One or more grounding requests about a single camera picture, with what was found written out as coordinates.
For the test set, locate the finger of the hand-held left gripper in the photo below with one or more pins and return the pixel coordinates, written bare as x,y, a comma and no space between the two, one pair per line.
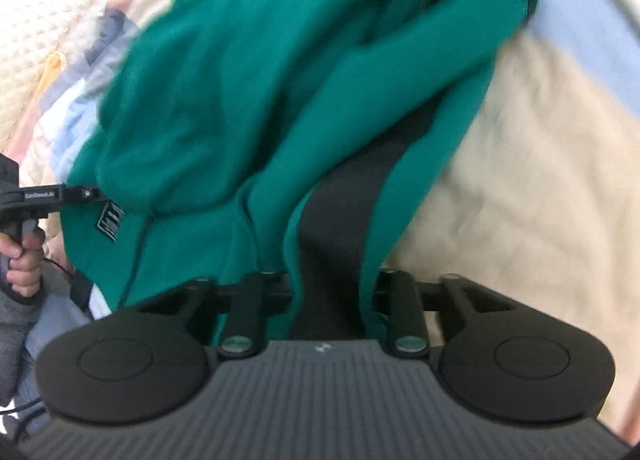
75,195

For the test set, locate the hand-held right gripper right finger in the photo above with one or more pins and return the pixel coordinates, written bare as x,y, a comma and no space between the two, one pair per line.
400,300

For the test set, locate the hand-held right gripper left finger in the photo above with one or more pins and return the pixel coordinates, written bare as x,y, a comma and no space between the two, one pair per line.
250,300

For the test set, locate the green zip hoodie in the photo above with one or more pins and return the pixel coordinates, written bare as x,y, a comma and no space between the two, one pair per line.
275,90

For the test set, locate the person's left forearm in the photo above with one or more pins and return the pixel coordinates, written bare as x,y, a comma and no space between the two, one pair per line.
12,340

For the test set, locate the person's left hand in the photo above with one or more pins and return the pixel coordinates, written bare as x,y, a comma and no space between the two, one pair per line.
25,270

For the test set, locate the cream quilted headboard cover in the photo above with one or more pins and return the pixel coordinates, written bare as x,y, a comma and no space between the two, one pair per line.
30,40

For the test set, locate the patchwork duvet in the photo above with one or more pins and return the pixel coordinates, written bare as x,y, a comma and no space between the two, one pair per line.
525,190

